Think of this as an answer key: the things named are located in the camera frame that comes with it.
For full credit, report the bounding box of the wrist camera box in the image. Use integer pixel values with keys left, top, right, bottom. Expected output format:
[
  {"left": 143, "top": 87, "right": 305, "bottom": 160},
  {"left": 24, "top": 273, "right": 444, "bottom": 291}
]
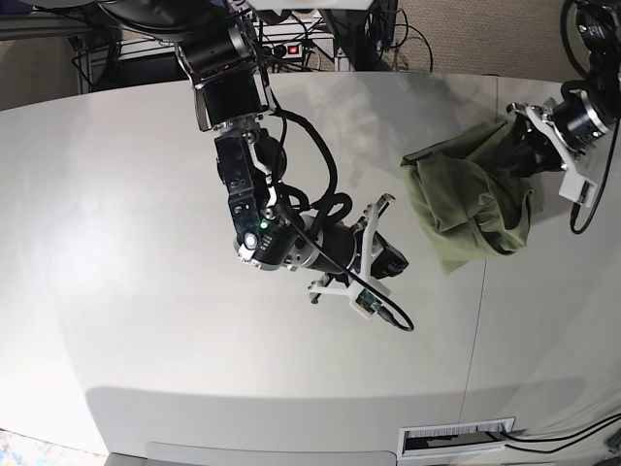
[
  {"left": 348, "top": 285, "right": 382, "bottom": 320},
  {"left": 559, "top": 171, "right": 598, "bottom": 208}
]

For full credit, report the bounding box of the white desk frame with cables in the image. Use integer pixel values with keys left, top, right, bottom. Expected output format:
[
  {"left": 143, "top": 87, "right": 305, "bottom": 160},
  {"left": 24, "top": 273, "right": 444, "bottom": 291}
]
[{"left": 72, "top": 0, "right": 438, "bottom": 93}]

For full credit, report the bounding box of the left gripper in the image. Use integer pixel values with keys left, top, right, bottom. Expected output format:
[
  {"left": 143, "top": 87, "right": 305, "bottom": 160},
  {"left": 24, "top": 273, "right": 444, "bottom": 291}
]
[{"left": 497, "top": 89, "right": 616, "bottom": 178}]

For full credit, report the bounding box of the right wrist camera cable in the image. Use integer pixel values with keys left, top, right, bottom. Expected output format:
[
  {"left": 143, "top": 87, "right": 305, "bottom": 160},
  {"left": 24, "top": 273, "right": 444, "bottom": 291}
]
[{"left": 271, "top": 109, "right": 416, "bottom": 333}]

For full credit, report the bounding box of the green T-shirt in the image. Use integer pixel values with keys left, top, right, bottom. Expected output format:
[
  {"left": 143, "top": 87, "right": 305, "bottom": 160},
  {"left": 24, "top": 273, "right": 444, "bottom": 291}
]
[{"left": 400, "top": 120, "right": 538, "bottom": 274}]

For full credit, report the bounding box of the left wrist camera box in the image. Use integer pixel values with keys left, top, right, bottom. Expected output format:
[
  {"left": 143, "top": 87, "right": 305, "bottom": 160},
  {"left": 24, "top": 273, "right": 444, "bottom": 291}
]
[{"left": 559, "top": 171, "right": 598, "bottom": 208}]

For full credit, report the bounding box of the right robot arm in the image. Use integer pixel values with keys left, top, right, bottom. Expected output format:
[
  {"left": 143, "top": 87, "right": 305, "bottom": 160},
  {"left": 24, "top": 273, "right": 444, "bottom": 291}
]
[{"left": 100, "top": 1, "right": 409, "bottom": 286}]

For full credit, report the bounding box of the table cable grommet slot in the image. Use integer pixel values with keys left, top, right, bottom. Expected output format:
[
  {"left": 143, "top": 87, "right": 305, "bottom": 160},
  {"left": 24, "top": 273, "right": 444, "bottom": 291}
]
[{"left": 397, "top": 417, "right": 515, "bottom": 460}]

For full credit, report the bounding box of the black cable at grommet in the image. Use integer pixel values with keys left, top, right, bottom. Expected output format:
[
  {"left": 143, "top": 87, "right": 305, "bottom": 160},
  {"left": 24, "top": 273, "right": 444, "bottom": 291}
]
[{"left": 504, "top": 413, "right": 621, "bottom": 453}]

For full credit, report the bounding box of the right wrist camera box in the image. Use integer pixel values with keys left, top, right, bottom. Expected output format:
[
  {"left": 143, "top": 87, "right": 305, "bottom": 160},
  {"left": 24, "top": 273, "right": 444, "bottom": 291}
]
[{"left": 348, "top": 285, "right": 382, "bottom": 320}]

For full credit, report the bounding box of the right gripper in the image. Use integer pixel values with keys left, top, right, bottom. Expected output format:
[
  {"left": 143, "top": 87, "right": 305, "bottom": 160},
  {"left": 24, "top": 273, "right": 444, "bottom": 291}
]
[{"left": 295, "top": 193, "right": 409, "bottom": 296}]

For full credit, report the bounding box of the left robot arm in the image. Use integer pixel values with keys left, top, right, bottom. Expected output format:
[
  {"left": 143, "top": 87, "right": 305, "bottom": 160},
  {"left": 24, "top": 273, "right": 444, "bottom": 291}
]
[{"left": 493, "top": 1, "right": 620, "bottom": 178}]

